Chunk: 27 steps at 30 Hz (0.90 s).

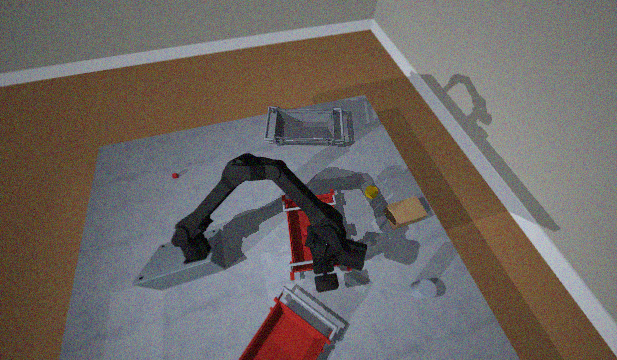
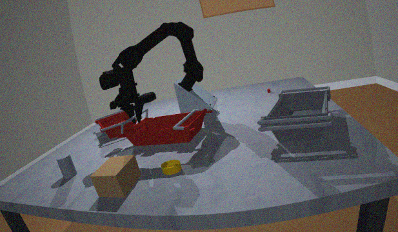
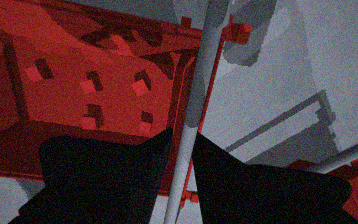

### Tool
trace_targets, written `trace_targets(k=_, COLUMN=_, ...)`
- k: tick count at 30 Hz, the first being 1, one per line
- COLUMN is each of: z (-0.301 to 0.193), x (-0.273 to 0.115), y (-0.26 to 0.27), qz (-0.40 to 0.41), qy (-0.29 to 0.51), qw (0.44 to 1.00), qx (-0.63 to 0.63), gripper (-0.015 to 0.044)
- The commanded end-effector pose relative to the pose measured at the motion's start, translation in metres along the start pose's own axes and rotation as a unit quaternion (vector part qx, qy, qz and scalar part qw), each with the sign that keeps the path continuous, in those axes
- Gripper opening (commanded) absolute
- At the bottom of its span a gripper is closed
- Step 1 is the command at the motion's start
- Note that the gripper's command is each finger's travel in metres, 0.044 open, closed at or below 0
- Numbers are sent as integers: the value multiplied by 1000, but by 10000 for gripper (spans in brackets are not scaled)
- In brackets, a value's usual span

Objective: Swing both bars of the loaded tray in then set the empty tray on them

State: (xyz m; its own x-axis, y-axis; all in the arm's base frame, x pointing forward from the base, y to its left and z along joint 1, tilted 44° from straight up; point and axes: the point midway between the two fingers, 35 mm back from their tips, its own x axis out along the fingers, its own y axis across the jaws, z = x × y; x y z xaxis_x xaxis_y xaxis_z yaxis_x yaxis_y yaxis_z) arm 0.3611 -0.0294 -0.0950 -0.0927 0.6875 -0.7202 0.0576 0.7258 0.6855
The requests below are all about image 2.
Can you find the tan rectangular block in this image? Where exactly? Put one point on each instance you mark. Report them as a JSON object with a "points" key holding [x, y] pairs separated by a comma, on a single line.
{"points": [[116, 177]]}

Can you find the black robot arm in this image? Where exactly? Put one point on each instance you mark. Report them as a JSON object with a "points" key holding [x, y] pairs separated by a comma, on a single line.
{"points": [[133, 55]]}

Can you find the yellow short cylinder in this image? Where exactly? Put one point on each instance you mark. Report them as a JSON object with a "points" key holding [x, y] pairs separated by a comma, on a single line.
{"points": [[171, 167]]}

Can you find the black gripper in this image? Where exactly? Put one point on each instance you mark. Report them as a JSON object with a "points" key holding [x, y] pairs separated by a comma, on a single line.
{"points": [[138, 101]]}

